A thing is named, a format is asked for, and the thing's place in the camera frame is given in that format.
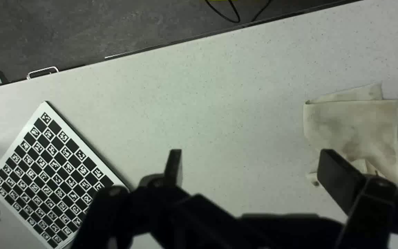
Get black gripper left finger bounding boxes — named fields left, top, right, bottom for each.
left=137, top=148, right=184, bottom=191

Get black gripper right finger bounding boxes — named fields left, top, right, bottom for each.
left=317, top=148, right=398, bottom=218

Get white cloth towel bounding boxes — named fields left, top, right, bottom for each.
left=301, top=81, right=398, bottom=186

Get thin black floor cable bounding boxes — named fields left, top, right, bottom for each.
left=203, top=0, right=274, bottom=25

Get black white calibration checkerboard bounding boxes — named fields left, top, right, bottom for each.
left=0, top=99, right=129, bottom=249

